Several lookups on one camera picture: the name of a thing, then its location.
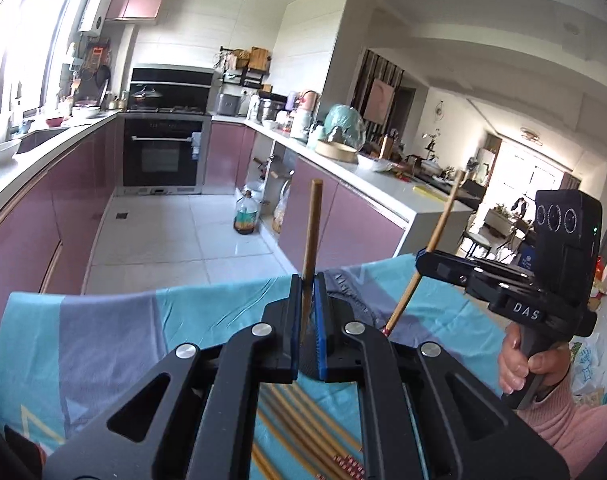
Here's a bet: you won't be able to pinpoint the bamboo chopstick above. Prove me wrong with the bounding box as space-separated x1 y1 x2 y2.
278 384 362 458
301 179 323 335
260 386 350 479
264 384 363 479
291 384 363 451
251 442 282 480
258 408 325 479
383 170 464 337

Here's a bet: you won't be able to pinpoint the pink sleeved forearm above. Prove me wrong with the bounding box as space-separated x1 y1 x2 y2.
517 374 607 479

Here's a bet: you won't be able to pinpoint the person's right hand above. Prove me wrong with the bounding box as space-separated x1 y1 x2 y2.
497 323 571 394

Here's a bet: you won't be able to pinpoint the pink lower cabinets right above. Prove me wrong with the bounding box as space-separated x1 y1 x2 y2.
204 117 407 270

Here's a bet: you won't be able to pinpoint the pink cabinets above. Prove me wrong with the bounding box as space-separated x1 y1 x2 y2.
0 115 123 320
204 117 407 270

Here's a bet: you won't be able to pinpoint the teal grey patterned tablecloth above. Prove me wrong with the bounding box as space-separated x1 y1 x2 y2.
0 255 503 479

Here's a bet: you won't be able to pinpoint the teal mesh food cover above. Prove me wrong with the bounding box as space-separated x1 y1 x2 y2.
324 104 365 151

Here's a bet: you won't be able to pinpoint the plastic oil bottle on floor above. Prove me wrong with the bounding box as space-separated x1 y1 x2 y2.
233 190 259 235

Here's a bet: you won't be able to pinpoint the pink electric kettle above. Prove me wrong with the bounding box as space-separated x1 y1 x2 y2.
298 90 320 113

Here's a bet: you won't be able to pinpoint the pink lower cabinets left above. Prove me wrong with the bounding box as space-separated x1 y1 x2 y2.
0 115 123 320

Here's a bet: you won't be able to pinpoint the black built-in oven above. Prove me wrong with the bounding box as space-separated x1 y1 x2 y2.
120 112 211 195

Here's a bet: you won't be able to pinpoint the white bowl on counter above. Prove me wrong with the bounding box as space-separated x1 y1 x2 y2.
0 140 21 166

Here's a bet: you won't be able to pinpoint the black range hood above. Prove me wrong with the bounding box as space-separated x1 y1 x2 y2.
126 64 221 115

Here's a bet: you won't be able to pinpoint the white water heater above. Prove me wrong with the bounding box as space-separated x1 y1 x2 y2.
78 0 111 37

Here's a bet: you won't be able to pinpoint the black camera box three lenses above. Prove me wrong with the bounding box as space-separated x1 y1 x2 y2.
532 188 603 308

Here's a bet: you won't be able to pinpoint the black wall shelf rack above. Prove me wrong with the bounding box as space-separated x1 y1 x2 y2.
214 47 272 90

